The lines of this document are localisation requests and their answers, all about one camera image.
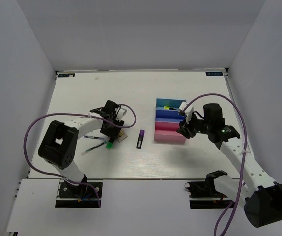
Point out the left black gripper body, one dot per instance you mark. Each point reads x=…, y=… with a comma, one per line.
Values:
x=113, y=131

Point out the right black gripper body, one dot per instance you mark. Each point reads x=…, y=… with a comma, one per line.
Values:
x=195, y=125

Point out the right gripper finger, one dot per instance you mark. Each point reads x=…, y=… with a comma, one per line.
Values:
x=181, y=130
x=188, y=135

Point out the yellow highlighter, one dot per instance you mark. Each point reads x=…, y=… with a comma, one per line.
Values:
x=169, y=108

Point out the white eraser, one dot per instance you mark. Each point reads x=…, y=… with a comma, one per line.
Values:
x=122, y=137

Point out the green pen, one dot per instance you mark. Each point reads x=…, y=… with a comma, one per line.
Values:
x=93, y=148

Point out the purple highlighter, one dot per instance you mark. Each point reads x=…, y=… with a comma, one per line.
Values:
x=140, y=139

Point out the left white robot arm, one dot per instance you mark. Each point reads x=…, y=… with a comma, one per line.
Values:
x=58, y=146

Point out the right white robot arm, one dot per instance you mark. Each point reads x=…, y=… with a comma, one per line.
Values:
x=261, y=195

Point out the pink container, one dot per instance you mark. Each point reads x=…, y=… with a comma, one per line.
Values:
x=166, y=132

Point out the dark blue container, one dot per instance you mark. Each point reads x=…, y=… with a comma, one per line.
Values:
x=168, y=116

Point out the right corner label sticker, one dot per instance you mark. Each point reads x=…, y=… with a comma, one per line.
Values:
x=214, y=73

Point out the corner label sticker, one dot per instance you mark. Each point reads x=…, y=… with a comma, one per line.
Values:
x=214, y=73
x=66, y=75

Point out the left corner label sticker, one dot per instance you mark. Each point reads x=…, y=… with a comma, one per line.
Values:
x=66, y=75

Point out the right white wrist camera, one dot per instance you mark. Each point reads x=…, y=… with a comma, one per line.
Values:
x=186, y=111

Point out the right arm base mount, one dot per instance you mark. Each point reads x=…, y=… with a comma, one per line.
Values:
x=201, y=198

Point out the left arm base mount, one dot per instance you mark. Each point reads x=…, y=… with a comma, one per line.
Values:
x=69, y=196

